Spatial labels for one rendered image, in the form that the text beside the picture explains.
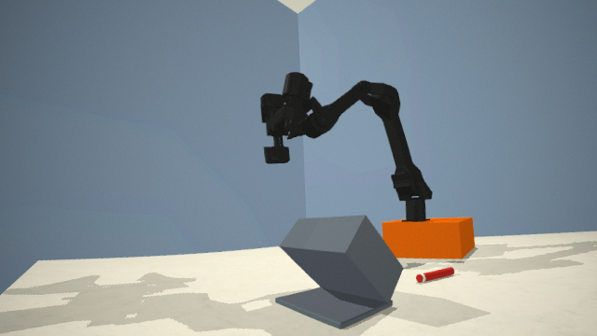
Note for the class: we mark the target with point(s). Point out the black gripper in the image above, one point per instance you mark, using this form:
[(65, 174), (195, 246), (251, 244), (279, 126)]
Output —
[(270, 104)]

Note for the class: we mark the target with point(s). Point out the red peg with white band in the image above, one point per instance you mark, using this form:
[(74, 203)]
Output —
[(433, 275)]

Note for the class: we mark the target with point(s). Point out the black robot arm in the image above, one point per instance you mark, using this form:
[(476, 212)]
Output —
[(292, 116)]

